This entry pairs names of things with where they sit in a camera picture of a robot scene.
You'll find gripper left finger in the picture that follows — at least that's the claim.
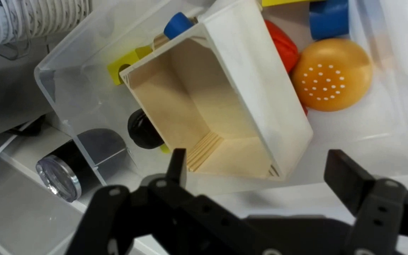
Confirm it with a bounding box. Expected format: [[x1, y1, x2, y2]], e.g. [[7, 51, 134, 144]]
[[65, 148, 261, 255]]

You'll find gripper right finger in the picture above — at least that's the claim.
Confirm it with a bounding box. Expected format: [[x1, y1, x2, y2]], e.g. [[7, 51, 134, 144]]
[[324, 149, 408, 255]]

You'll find black jar with clear lid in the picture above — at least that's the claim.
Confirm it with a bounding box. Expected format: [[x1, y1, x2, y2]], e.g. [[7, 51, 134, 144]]
[[35, 140, 102, 203]]

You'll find orange ball with white dots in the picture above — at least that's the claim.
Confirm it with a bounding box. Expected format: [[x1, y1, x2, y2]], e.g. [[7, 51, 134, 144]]
[[291, 38, 373, 112]]

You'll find white wooden box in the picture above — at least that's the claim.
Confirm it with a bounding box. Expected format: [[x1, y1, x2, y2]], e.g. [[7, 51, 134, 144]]
[[119, 0, 313, 181]]

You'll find clear plastic container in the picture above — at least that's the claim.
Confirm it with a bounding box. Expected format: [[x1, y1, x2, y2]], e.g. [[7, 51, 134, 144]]
[[34, 0, 408, 196]]

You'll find red ball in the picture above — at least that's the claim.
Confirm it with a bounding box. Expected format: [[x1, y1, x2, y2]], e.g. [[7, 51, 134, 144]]
[[264, 19, 300, 73]]

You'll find black round block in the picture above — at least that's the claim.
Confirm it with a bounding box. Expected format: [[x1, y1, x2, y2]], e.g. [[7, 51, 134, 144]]
[[127, 108, 165, 149]]

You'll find yellow block with hole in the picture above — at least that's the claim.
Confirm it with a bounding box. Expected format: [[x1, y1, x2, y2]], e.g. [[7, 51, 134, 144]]
[[107, 45, 153, 86]]

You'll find clear acrylic organizer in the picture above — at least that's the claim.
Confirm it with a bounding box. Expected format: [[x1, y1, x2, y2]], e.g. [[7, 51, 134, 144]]
[[0, 117, 144, 255]]

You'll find blue capped wooden peg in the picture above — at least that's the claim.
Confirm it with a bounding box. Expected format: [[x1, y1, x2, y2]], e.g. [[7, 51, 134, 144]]
[[153, 12, 195, 50]]

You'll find blue cylinder block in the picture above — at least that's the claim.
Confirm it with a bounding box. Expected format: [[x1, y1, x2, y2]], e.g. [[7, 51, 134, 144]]
[[309, 0, 350, 40]]

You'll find yellow flat block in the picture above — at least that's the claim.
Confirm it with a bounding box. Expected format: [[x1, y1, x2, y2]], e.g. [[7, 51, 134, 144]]
[[261, 0, 318, 7]]

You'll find stack of white patterned cups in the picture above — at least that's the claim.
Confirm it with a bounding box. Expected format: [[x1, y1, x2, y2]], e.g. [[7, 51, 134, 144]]
[[0, 0, 93, 50]]

